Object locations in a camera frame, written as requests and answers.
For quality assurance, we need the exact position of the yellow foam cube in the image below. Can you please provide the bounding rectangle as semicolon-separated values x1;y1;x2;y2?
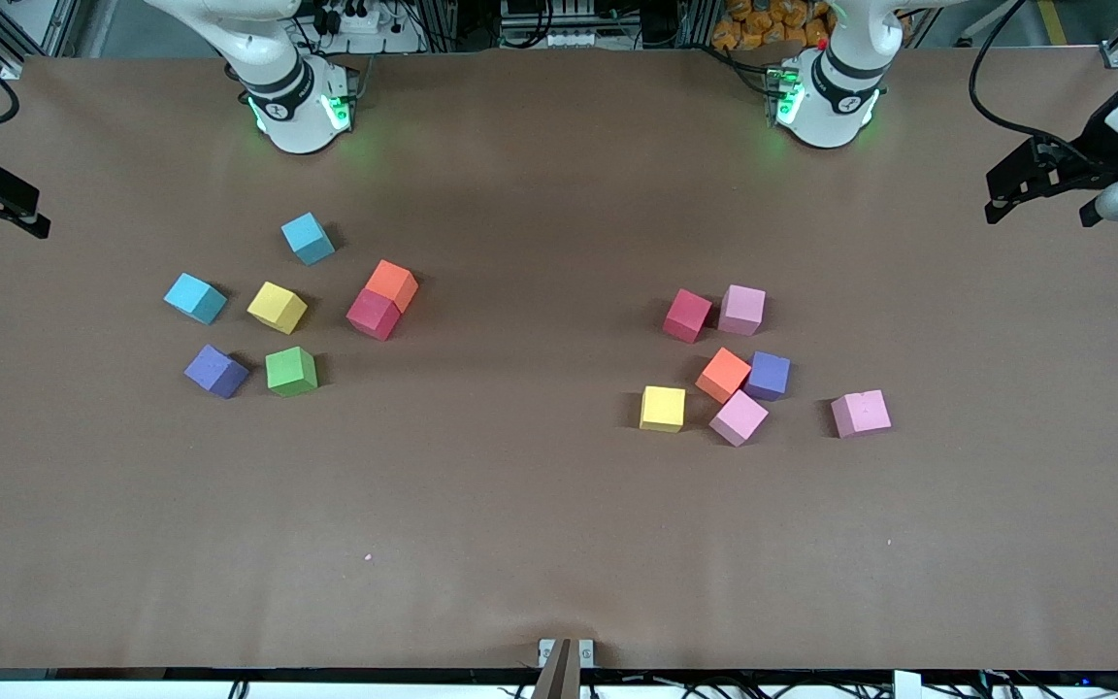
639;385;687;434
247;281;309;336

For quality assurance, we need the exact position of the green foam cube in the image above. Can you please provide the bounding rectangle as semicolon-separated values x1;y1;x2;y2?
265;346;319;398

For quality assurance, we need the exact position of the aluminium frame post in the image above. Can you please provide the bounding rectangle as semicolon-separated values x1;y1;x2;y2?
420;0;463;51
677;0;723;50

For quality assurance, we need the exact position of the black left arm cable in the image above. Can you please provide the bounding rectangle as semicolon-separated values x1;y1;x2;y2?
968;0;1103;161

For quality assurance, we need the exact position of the white power strip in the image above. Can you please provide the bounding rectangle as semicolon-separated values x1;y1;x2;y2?
312;0;424;54

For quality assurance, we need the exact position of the purple foam cube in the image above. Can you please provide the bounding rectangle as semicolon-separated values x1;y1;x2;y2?
744;350;792;402
183;344;251;400

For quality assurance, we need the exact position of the red foam cube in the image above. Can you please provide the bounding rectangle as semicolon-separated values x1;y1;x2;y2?
662;288;714;345
345;288;402;343

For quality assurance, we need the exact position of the light blue foam cube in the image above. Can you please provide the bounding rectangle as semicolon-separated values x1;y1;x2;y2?
163;272;229;326
280;212;337;267

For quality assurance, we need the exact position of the pink foam cube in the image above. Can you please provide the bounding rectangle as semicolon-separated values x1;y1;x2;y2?
718;283;768;337
708;390;771;449
830;389;893;440

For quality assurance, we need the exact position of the metal table edge bracket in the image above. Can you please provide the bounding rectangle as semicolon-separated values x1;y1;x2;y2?
537;637;597;671

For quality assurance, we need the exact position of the brown strip under bracket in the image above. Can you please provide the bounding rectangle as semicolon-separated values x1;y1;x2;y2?
530;639;584;699

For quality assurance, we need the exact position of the orange snack bag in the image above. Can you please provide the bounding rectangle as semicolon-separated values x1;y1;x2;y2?
711;0;832;51

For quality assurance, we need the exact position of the orange foam cube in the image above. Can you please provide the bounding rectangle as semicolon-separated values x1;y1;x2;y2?
694;347;752;405
364;258;420;315

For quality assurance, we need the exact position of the white electronics box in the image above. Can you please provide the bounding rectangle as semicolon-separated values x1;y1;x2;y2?
499;0;601;50

